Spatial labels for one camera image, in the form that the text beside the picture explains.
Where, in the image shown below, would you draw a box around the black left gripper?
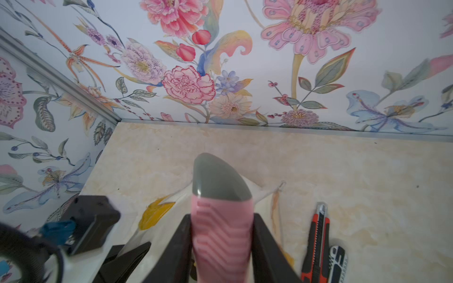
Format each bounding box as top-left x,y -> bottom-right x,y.
60,195 -> 152,283

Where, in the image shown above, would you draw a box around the black white utility knife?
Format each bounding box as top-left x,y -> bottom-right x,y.
327,245 -> 348,283

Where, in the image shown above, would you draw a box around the white canvas pouch yellow handles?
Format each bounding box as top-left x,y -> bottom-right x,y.
125,178 -> 298,283

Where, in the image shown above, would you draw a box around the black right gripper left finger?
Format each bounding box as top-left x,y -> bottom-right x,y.
143,214 -> 192,283

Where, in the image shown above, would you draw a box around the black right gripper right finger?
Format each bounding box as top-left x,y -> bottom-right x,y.
251,213 -> 301,283

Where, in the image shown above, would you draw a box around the aluminium corner post left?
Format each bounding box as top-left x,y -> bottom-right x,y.
1,28 -> 122,124

